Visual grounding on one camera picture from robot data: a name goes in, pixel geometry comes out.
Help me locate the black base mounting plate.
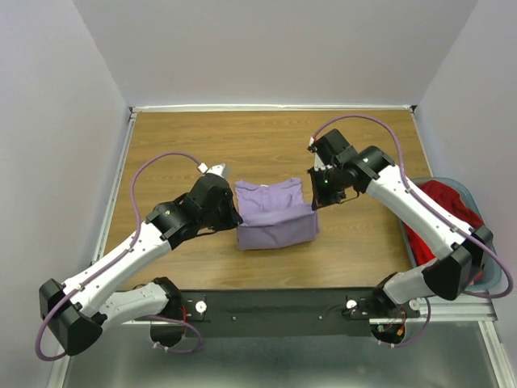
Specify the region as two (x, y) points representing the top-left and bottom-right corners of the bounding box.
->
(158, 287), (420, 339)

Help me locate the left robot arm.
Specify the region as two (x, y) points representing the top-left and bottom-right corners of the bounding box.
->
(39, 165), (242, 356)

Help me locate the dark red t shirt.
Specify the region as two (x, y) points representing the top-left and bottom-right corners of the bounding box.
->
(419, 180), (484, 229)

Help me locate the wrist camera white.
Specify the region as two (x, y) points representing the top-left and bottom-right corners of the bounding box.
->
(197, 162), (229, 179)
(308, 137), (333, 171)

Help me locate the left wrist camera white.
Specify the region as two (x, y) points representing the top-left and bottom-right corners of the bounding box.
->
(197, 162), (229, 179)

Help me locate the purple t shirt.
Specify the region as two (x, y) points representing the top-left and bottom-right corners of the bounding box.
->
(235, 178), (320, 251)

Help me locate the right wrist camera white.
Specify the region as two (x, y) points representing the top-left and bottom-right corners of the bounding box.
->
(308, 137), (333, 171)

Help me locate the teal plastic basket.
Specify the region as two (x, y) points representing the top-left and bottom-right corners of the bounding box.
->
(399, 177), (502, 292)

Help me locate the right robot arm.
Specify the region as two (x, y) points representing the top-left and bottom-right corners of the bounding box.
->
(308, 129), (493, 317)

